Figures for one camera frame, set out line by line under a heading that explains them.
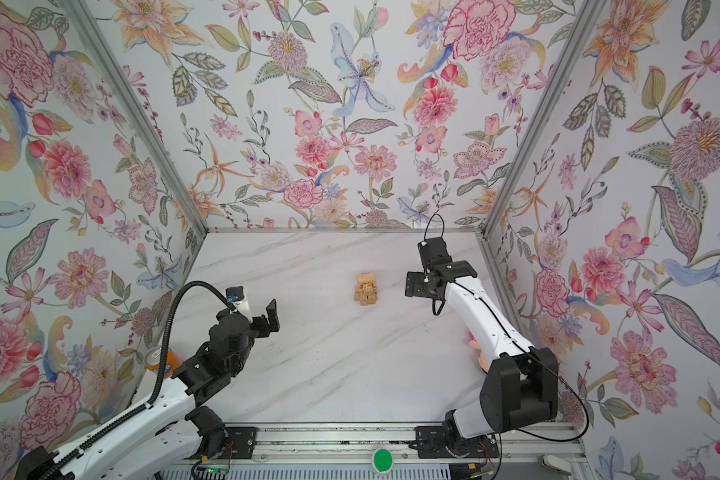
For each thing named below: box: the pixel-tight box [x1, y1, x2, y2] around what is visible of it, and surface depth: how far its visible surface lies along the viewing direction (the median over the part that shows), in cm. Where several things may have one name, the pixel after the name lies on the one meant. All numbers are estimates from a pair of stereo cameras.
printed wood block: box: [357, 282, 378, 292], surface depth 97 cm
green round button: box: [374, 448, 393, 472], surface depth 66 cm
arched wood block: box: [357, 273, 377, 286], surface depth 97 cm
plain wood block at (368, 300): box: [360, 296, 378, 306], surface depth 100 cm
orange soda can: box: [145, 346, 183, 378], surface depth 79 cm
